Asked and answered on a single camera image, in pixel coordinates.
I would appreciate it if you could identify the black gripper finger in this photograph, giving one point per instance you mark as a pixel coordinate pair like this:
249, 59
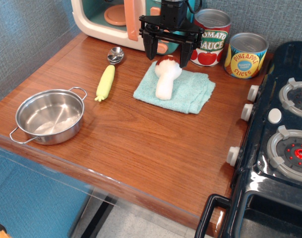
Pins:
150, 44
186, 52

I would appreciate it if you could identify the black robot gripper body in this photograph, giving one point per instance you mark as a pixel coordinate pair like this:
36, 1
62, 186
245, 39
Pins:
174, 22

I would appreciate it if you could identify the small stainless steel pot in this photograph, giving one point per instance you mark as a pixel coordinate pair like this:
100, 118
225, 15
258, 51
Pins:
50, 117

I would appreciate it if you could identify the plush white brown mushroom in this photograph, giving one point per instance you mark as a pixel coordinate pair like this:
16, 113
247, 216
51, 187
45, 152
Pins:
167, 69

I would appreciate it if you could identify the tomato sauce can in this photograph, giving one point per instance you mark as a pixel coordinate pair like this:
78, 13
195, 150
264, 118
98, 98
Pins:
216, 25

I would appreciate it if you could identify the teal toy microwave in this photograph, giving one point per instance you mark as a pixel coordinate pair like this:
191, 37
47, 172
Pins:
117, 21

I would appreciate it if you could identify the light blue folded cloth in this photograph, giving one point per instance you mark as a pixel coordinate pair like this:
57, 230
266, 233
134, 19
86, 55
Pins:
191, 90

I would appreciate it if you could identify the pineapple slices can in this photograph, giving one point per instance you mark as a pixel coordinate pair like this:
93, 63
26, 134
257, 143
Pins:
245, 56

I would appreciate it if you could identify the dark blue toy stove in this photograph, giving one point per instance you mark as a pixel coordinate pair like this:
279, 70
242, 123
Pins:
266, 198

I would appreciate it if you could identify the spoon with yellow-green handle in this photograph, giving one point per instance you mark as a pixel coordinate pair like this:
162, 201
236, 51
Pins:
114, 56

